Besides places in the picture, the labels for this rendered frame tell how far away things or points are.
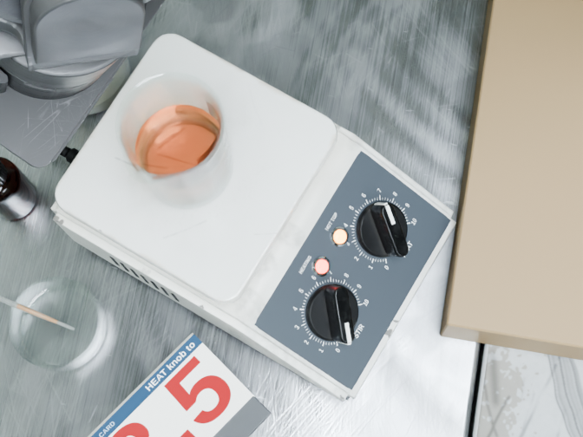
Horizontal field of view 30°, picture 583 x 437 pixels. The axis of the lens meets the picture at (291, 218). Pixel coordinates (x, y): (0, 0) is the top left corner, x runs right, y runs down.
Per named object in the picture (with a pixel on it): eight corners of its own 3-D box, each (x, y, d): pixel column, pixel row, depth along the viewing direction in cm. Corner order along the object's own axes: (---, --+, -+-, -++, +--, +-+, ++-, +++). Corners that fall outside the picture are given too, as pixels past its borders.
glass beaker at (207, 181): (168, 107, 61) (144, 48, 53) (254, 146, 60) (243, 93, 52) (118, 200, 60) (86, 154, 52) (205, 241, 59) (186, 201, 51)
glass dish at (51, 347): (98, 274, 67) (90, 266, 65) (114, 361, 66) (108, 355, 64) (11, 295, 67) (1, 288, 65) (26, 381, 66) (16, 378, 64)
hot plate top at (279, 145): (345, 130, 61) (345, 125, 60) (232, 313, 58) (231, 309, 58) (166, 31, 63) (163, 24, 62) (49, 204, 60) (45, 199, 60)
